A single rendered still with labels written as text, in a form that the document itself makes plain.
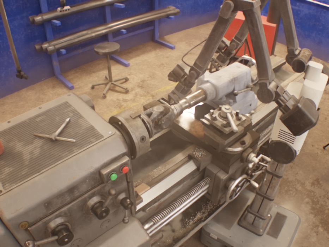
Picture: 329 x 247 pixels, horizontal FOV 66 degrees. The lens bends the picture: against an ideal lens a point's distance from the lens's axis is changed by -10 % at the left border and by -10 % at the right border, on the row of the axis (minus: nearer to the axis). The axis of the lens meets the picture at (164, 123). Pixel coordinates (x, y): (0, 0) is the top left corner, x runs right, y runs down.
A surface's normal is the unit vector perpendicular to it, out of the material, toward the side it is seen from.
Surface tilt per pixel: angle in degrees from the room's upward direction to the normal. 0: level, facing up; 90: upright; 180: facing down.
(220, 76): 0
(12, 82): 90
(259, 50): 89
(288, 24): 89
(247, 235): 0
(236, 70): 0
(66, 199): 90
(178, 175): 36
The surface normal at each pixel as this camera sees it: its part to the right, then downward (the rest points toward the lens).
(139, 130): 0.48, -0.20
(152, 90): 0.00, -0.78
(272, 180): -0.60, 0.50
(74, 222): 0.67, 0.47
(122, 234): 0.36, -0.41
